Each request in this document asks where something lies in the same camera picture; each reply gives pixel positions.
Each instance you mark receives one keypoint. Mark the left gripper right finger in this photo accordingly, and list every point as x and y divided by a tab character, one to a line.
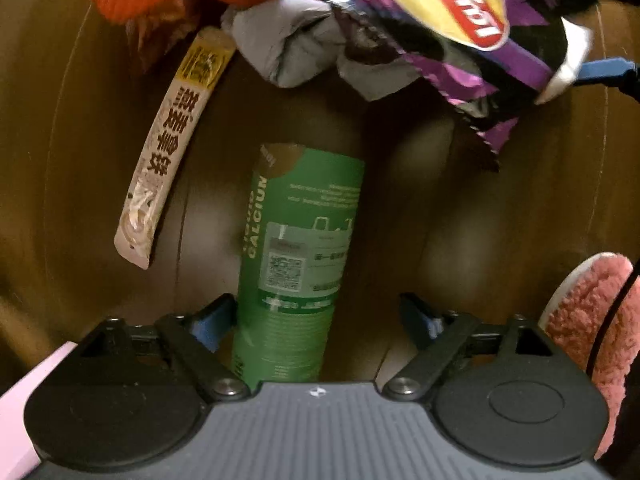
439	336

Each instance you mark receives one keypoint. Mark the green calcium canister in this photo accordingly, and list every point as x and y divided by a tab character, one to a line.
300	215

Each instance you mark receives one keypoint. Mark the pink fuzzy slipper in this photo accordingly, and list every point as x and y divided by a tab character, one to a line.
574	315

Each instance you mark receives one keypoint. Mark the yellow white sachet strip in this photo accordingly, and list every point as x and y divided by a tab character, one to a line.
170	133

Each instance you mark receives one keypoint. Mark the purple Lay's chips bag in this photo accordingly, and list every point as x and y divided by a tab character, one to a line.
492	60

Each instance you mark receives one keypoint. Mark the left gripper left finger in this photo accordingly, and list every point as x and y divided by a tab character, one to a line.
194	340

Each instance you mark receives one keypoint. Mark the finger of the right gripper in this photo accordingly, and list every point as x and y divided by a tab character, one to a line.
617	73

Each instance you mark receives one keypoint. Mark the grey crumpled wrapper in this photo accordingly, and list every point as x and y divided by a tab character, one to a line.
289	42

